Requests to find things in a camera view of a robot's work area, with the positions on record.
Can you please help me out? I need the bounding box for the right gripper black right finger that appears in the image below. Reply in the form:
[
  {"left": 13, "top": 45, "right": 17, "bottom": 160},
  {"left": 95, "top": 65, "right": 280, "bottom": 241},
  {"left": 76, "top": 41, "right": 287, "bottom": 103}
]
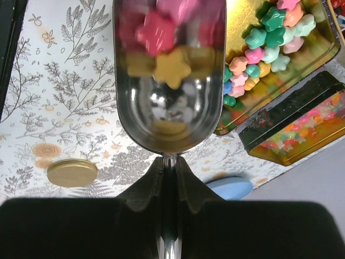
[{"left": 176, "top": 157, "right": 344, "bottom": 258}]

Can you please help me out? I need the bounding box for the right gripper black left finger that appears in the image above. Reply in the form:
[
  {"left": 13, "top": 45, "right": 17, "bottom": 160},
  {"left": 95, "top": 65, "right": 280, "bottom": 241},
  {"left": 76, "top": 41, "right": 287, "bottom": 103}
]
[{"left": 1, "top": 158, "right": 163, "bottom": 258}]

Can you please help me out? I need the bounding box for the yellow star candy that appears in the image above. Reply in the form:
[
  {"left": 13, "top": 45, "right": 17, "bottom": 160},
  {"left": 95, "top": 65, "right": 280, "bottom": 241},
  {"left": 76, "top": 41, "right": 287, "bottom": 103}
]
[{"left": 153, "top": 47, "right": 191, "bottom": 90}]

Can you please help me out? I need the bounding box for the silver metal scoop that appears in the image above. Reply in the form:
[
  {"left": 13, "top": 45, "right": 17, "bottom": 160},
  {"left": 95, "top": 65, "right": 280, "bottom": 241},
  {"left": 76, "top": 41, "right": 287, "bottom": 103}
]
[{"left": 113, "top": 1, "right": 226, "bottom": 258}]

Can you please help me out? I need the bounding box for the tin of star candies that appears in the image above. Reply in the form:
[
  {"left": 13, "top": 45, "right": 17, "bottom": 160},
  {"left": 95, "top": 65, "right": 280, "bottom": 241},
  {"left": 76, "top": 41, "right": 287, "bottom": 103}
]
[{"left": 215, "top": 1, "right": 341, "bottom": 135}]

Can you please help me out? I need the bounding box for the pink star candy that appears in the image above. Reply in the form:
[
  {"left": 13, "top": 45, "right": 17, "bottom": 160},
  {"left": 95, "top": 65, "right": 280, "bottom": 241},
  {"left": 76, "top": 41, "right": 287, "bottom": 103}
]
[{"left": 135, "top": 10, "right": 176, "bottom": 57}]

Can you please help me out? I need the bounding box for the tin of gummy candies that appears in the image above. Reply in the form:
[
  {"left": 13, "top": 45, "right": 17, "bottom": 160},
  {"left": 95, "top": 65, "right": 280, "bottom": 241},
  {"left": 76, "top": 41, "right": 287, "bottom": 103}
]
[{"left": 237, "top": 71, "right": 344, "bottom": 166}]

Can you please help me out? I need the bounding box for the blue plate on table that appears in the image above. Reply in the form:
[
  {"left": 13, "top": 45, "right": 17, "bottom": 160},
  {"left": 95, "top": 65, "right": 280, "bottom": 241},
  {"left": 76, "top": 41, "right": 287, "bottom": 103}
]
[{"left": 206, "top": 176, "right": 254, "bottom": 200}]

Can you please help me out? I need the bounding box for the gold round lid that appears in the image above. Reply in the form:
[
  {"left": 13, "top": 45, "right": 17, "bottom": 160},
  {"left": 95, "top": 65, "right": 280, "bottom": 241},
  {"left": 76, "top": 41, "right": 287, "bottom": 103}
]
[{"left": 47, "top": 159, "right": 98, "bottom": 188}]

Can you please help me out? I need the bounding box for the floral table mat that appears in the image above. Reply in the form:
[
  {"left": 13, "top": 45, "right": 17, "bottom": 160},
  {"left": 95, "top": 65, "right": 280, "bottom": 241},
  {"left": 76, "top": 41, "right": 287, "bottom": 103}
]
[{"left": 1, "top": 1, "right": 284, "bottom": 201}]

